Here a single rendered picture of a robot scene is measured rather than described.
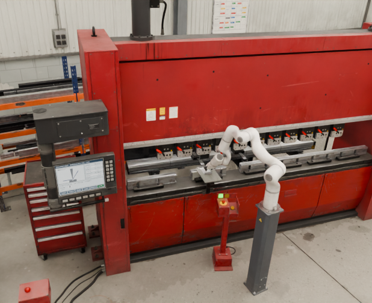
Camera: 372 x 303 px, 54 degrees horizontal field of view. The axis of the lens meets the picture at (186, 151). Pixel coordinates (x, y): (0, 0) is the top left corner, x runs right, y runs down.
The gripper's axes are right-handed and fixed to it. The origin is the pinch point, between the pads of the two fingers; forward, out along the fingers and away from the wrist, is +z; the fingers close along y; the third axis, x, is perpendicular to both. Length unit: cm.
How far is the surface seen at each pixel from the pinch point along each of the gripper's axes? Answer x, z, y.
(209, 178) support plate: 9.7, 0.0, 2.2
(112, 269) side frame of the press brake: 64, 73, 104
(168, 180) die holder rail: -2.2, 19.9, 37.8
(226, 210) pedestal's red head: 43.2, 4.9, -6.3
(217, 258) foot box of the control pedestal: 83, 54, -2
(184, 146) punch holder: -24.0, -10.4, 22.2
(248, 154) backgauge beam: -17, 31, -66
